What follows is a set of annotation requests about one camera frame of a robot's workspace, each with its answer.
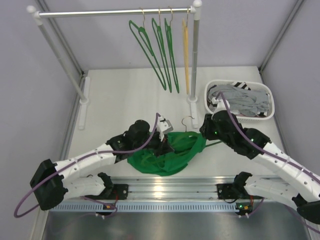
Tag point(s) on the black white striped garment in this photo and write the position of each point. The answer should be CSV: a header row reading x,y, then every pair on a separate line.
x,y
241,85

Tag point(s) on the green tank top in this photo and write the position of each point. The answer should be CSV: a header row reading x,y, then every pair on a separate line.
x,y
165,157

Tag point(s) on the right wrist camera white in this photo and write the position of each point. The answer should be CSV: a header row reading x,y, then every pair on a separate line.
x,y
217,105

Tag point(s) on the white laundry basket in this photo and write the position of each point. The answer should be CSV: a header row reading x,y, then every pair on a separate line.
x,y
253,86

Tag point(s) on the grey clothes in basket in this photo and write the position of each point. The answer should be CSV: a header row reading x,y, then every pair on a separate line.
x,y
249,103

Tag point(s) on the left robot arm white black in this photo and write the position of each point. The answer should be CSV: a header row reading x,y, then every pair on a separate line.
x,y
82,176

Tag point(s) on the green hanger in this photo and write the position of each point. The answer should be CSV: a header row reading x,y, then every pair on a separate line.
x,y
169,39
185,142
141,36
162,55

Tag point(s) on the yellow hanger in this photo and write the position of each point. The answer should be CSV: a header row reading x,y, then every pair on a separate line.
x,y
186,52

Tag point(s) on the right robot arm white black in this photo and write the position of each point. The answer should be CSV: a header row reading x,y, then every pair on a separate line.
x,y
301,190

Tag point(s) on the white slotted cable duct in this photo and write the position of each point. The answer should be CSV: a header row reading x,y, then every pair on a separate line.
x,y
148,207

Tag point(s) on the aluminium mounting rail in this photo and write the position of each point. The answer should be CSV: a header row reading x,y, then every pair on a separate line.
x,y
169,189

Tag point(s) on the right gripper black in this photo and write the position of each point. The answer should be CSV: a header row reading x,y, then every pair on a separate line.
x,y
205,128

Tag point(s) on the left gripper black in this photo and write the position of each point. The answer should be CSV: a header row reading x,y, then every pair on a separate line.
x,y
163,145

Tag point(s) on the metal clothes rack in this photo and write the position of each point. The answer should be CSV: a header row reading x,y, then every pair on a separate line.
x,y
194,9

